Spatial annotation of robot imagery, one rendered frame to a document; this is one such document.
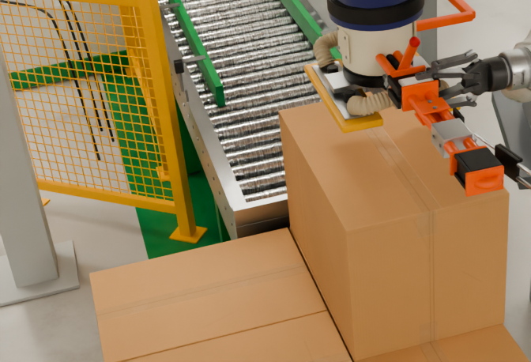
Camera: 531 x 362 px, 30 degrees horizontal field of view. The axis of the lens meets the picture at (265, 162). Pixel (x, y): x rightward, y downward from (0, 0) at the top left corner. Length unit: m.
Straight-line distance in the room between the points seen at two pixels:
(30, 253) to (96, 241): 0.35
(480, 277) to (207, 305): 0.74
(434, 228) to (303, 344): 0.48
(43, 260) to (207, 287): 1.13
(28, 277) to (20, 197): 0.35
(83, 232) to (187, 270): 1.27
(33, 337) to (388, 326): 1.55
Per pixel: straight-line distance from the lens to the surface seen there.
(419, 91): 2.15
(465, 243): 2.39
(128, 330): 2.69
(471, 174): 1.85
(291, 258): 2.83
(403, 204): 2.32
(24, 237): 3.70
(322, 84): 2.45
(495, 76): 2.20
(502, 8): 5.59
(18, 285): 3.83
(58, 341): 3.57
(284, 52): 4.00
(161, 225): 3.99
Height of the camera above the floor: 2.28
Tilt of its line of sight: 32 degrees down
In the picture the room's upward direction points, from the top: 7 degrees counter-clockwise
